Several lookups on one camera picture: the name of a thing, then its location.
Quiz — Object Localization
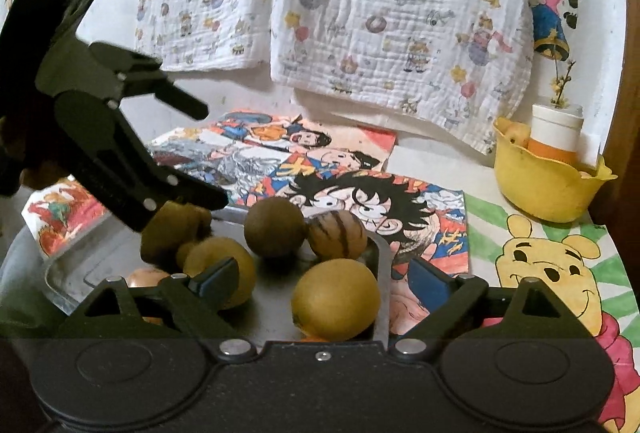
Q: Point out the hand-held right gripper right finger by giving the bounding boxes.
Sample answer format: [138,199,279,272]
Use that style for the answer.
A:
[392,257,593,358]

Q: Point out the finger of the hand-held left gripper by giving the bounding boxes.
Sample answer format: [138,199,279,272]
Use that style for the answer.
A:
[54,94,229,235]
[89,42,210,120]

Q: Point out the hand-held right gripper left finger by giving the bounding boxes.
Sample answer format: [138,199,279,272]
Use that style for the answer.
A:
[57,257,256,360]

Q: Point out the green-yellow mango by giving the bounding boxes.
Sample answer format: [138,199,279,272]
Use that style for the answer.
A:
[182,237,258,311]

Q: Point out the brownish green pear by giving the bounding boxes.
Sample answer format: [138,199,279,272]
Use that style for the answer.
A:
[141,202,213,265]

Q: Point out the metal baking tray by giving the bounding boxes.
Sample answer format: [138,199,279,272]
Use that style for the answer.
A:
[42,208,392,345]

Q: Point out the brown kiwi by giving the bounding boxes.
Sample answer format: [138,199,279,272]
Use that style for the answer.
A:
[244,197,306,259]

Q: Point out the striped pepino melon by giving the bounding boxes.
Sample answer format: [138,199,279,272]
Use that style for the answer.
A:
[125,267,173,326]
[306,210,370,261]

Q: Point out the round yellow fruit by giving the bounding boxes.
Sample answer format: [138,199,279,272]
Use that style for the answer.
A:
[291,259,382,341]

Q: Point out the spiky-haired cartoon poster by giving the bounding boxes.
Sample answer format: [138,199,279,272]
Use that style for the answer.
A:
[247,165,472,336]

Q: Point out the red-bordered cartoon poster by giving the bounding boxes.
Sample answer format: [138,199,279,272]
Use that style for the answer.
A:
[207,109,398,174]

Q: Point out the yellow bear poster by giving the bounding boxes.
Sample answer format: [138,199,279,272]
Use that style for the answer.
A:
[462,190,640,433]

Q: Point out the fiery character cartoon poster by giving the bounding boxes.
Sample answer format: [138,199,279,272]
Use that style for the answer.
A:
[25,125,291,260]

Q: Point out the yellow plastic bowl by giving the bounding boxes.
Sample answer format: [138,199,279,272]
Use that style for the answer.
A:
[492,115,619,224]

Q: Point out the yellow fruit in bowl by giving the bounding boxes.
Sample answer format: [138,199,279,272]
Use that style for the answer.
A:
[505,122,532,148]

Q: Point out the white and orange cup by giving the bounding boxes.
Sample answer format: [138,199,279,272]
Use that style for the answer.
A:
[527,103,585,164]

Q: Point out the white paper card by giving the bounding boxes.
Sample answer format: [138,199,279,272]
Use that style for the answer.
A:
[575,128,604,174]

